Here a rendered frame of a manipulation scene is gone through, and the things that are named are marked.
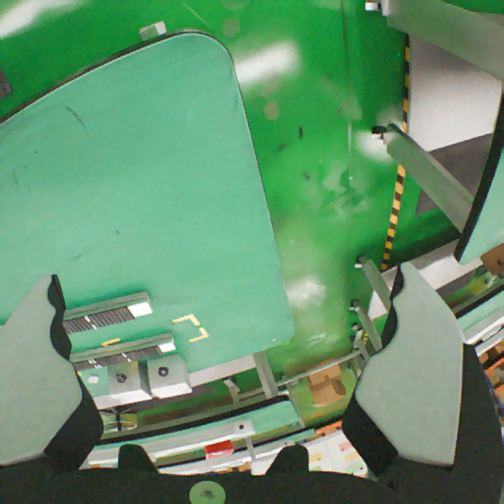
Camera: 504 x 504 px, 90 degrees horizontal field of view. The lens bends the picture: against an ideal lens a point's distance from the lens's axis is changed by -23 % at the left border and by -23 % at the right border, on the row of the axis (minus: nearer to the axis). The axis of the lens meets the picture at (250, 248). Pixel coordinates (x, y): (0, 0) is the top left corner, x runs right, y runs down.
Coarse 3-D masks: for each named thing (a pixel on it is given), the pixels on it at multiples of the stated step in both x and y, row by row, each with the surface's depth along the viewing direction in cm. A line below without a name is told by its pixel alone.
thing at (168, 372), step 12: (156, 360) 86; (168, 360) 86; (180, 360) 86; (156, 372) 84; (168, 372) 84; (180, 372) 84; (156, 384) 81; (168, 384) 81; (180, 384) 82; (168, 396) 87
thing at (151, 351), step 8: (128, 352) 74; (136, 352) 75; (144, 352) 76; (152, 352) 77; (160, 352) 78; (88, 360) 73; (96, 360) 73; (104, 360) 74; (112, 360) 75; (120, 360) 76; (128, 360) 77; (80, 368) 75; (88, 368) 76
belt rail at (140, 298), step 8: (128, 296) 63; (136, 296) 63; (144, 296) 64; (96, 304) 62; (104, 304) 62; (112, 304) 63; (120, 304) 62; (128, 304) 62; (136, 304) 62; (144, 304) 62; (72, 312) 61; (80, 312) 62; (88, 312) 61; (96, 312) 61; (136, 312) 63; (144, 312) 64; (0, 328) 58
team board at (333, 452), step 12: (360, 336) 314; (360, 348) 311; (336, 360) 310; (312, 372) 308; (228, 384) 308; (276, 384) 308; (240, 396) 307; (336, 432) 256; (312, 444) 258; (324, 444) 256; (336, 444) 254; (348, 444) 251; (252, 456) 264; (312, 456) 251; (324, 456) 249; (336, 456) 246; (348, 456) 243; (252, 468) 254; (264, 468) 252; (312, 468) 243; (324, 468) 241; (336, 468) 239; (348, 468) 235; (360, 468) 233
